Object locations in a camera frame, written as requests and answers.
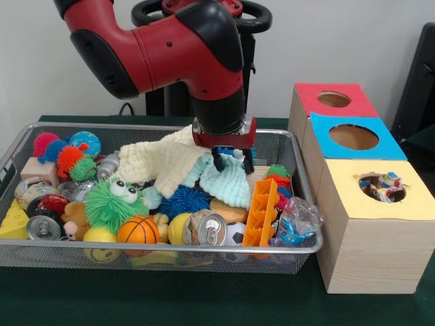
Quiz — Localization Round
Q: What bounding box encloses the green spiky ball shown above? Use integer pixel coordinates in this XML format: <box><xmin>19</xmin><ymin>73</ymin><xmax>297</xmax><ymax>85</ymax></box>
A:
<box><xmin>84</xmin><ymin>178</ymin><xmax>150</xmax><ymax>234</ymax></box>

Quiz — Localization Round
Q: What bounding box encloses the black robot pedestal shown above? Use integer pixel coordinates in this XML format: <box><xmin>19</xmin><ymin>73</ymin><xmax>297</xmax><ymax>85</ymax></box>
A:
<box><xmin>131</xmin><ymin>0</ymin><xmax>273</xmax><ymax>117</ymax></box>

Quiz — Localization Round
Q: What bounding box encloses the orange plastic gear toy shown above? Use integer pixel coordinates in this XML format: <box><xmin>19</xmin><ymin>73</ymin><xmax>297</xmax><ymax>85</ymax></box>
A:
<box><xmin>241</xmin><ymin>179</ymin><xmax>281</xmax><ymax>248</ymax></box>

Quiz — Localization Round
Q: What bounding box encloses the small soccer ball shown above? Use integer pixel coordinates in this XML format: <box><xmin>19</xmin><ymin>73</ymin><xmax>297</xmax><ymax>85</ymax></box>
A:
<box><xmin>224</xmin><ymin>222</ymin><xmax>249</xmax><ymax>263</ymax></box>

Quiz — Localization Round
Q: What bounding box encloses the yellow wedge block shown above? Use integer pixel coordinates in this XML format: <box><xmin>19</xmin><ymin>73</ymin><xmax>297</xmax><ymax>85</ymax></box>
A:
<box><xmin>0</xmin><ymin>199</ymin><xmax>31</xmax><ymax>240</ymax></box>

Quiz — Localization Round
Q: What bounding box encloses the mint green waffle cloth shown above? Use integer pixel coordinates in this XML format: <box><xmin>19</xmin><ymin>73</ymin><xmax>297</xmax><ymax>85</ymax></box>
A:
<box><xmin>139</xmin><ymin>151</ymin><xmax>253</xmax><ymax>211</ymax></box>

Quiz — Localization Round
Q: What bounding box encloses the clear plastic packet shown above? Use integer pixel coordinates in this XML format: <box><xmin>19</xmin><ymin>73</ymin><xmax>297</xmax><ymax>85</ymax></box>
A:
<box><xmin>275</xmin><ymin>197</ymin><xmax>326</xmax><ymax>247</ymax></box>

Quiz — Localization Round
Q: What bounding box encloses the wooden three-hole box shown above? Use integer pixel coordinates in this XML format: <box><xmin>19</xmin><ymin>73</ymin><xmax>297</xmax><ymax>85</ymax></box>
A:
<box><xmin>288</xmin><ymin>83</ymin><xmax>435</xmax><ymax>295</ymax></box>

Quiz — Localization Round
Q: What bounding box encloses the black panel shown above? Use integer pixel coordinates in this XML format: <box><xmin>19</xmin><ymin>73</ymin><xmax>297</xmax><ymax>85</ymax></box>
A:
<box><xmin>391</xmin><ymin>22</ymin><xmax>435</xmax><ymax>167</ymax></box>

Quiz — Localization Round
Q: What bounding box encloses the small orange basketball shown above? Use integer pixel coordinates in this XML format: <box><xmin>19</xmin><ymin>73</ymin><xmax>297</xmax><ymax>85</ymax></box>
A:
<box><xmin>117</xmin><ymin>215</ymin><xmax>161</xmax><ymax>245</ymax></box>

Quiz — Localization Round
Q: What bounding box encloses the white colourful spotted cloth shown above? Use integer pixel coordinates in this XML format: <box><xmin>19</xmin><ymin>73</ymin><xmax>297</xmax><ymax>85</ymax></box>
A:
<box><xmin>359</xmin><ymin>171</ymin><xmax>407</xmax><ymax>203</ymax></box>

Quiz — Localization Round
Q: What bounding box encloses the clear mesh bin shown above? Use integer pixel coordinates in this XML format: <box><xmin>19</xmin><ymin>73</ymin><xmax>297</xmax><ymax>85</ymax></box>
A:
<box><xmin>0</xmin><ymin>122</ymin><xmax>324</xmax><ymax>276</ymax></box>

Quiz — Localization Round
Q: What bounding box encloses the round wooden disc toy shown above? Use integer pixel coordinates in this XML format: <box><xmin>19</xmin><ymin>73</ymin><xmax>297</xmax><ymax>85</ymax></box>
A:
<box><xmin>209</xmin><ymin>198</ymin><xmax>249</xmax><ymax>225</ymax></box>

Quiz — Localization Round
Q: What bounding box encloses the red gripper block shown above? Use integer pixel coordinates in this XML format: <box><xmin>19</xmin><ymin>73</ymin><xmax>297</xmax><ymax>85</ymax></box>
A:
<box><xmin>192</xmin><ymin>117</ymin><xmax>258</xmax><ymax>175</ymax></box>

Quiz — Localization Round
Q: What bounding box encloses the small brown teddy bear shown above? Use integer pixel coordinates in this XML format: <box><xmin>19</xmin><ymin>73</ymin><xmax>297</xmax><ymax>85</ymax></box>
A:
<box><xmin>61</xmin><ymin>201</ymin><xmax>90</xmax><ymax>241</ymax></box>

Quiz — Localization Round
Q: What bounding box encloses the yellow ball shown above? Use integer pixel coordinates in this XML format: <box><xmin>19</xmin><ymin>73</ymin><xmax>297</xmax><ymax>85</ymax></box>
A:
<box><xmin>83</xmin><ymin>226</ymin><xmax>118</xmax><ymax>245</ymax></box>

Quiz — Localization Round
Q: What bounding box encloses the cream waffle cloth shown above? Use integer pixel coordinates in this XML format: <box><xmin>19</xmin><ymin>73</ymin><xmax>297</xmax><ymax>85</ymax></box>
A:
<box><xmin>117</xmin><ymin>124</ymin><xmax>213</xmax><ymax>200</ymax></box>

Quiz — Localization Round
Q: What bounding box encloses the silver drink can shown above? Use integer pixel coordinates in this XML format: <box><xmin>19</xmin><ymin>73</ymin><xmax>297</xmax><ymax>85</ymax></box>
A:
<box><xmin>184</xmin><ymin>209</ymin><xmax>228</xmax><ymax>247</ymax></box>

